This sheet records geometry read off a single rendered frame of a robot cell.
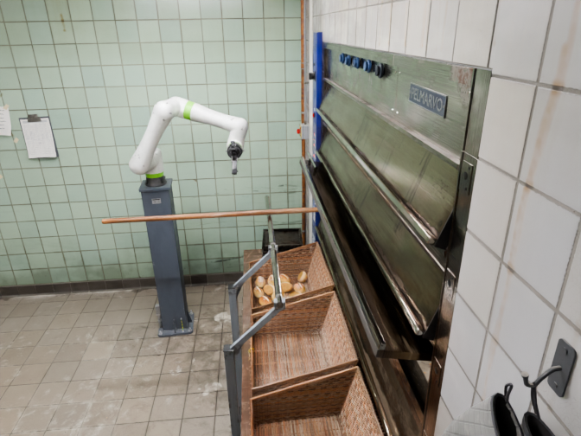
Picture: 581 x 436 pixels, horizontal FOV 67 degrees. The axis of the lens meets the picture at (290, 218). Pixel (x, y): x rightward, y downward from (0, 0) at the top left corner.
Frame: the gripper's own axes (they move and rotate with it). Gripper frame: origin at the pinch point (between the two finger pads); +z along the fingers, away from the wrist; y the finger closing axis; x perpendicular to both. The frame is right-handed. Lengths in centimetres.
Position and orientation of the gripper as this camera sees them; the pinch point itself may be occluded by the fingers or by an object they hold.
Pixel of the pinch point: (233, 161)
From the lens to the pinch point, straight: 251.4
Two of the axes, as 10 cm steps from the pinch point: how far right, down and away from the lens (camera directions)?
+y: 0.2, 9.2, 4.0
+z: 0.9, 4.0, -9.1
